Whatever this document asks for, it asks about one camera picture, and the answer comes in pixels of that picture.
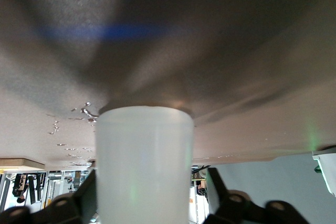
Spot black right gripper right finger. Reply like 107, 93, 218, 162
204, 167, 310, 224

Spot brown table cover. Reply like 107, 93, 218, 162
0, 0, 336, 171

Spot wooden cutting board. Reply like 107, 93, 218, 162
0, 157, 46, 171

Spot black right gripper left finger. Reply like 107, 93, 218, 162
0, 168, 98, 224

